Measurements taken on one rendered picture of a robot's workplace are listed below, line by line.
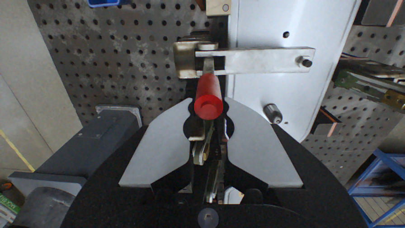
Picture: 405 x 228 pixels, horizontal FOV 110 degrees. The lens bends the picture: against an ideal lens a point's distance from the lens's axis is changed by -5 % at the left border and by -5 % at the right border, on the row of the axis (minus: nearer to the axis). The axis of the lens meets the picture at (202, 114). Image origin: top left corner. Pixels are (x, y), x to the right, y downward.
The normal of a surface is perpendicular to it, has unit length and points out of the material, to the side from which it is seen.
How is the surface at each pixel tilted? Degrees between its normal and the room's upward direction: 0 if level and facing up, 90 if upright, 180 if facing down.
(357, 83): 78
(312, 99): 0
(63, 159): 90
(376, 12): 0
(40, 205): 72
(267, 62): 0
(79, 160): 90
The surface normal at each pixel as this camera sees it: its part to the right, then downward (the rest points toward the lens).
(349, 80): -0.98, 0.13
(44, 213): 0.51, -0.51
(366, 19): -0.04, 0.53
